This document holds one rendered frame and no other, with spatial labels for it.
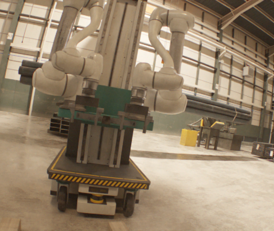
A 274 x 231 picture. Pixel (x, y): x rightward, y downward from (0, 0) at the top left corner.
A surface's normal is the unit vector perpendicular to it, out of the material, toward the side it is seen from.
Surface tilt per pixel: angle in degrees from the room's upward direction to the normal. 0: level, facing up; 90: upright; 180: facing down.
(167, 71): 61
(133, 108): 90
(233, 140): 90
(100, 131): 90
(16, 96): 90
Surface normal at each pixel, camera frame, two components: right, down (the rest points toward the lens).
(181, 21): -0.07, 0.26
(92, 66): 0.56, 0.07
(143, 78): -0.07, 0.04
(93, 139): 0.26, 0.04
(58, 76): 0.72, 0.15
